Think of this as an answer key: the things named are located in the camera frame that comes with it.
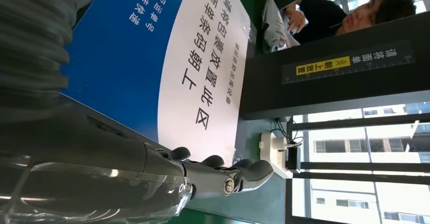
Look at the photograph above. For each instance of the building outside window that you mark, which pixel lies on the building outside window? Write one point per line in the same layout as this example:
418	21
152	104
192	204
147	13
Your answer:
336	145

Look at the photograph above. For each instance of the person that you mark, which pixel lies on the person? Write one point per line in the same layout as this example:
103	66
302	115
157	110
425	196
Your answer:
319	17

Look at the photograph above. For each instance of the black power adapter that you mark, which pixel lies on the black power adapter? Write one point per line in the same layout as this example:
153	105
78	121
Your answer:
293	160

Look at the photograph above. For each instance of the blue white scale platform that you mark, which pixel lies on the blue white scale platform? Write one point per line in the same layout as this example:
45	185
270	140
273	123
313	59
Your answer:
201	31

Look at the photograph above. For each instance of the black window frame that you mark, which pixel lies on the black window frame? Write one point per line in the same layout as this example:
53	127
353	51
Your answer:
352	166

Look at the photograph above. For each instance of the white courier bag red print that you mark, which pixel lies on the white courier bag red print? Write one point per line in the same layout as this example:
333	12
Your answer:
273	27

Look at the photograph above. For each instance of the black scale column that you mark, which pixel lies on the black scale column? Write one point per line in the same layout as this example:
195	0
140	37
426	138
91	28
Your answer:
336	88

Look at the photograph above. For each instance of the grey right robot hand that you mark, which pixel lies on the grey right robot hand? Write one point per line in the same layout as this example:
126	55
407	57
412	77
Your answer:
84	168

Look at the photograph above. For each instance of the white power strip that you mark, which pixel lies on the white power strip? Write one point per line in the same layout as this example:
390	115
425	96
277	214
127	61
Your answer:
272	158

